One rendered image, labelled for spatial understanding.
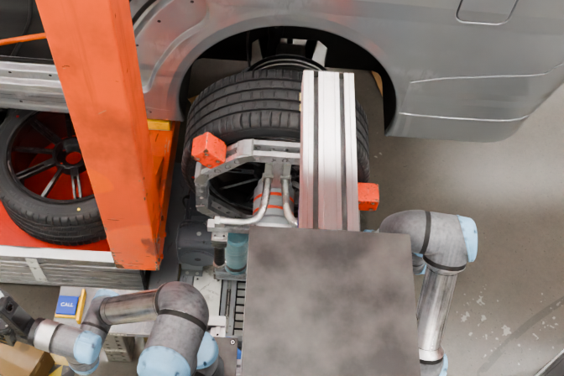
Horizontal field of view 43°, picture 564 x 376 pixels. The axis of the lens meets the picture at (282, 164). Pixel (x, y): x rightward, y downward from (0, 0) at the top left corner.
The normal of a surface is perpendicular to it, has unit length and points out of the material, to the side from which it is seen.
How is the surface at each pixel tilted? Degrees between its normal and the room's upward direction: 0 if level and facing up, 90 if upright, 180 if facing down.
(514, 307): 0
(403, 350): 0
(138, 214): 90
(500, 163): 0
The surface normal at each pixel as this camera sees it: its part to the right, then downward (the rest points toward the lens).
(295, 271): 0.07, -0.54
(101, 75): -0.04, 0.84
